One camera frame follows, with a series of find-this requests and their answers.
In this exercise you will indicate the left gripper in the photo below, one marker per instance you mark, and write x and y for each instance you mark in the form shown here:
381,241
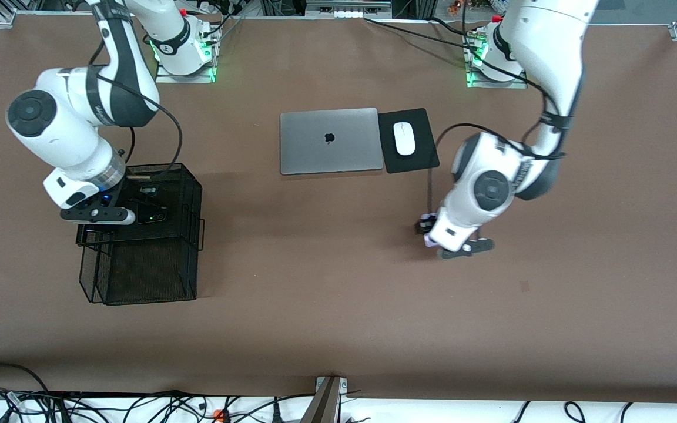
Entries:
422,227

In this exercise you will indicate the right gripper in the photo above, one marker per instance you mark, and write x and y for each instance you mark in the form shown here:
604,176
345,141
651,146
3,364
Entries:
140,204

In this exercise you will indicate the square black phone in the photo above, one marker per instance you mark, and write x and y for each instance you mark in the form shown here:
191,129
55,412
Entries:
153,214

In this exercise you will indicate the lavender phone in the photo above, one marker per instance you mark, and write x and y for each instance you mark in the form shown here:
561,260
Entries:
428,241

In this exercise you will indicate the tall black smartphone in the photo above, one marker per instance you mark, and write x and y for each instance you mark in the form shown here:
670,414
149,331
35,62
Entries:
112,230

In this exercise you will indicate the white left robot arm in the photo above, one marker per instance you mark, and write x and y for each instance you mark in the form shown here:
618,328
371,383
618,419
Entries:
550,47

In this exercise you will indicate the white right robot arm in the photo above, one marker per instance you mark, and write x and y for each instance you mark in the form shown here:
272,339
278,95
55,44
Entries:
56,129

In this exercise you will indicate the black mouse pad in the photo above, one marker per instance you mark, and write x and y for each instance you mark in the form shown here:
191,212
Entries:
424,141

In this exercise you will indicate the white computer mouse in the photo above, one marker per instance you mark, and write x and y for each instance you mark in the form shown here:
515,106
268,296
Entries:
404,138

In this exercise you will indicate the silver closed laptop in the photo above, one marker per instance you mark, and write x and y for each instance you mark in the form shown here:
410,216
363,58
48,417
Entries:
315,147

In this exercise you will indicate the grey power strip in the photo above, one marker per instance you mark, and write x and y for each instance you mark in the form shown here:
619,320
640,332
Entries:
350,13

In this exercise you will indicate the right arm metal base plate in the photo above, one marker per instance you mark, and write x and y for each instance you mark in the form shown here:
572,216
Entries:
168,78

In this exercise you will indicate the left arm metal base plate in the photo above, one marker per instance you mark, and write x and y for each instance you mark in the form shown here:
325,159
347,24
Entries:
479,84

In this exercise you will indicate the grey aluminium camera post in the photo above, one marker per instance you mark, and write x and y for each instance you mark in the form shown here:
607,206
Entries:
315,405

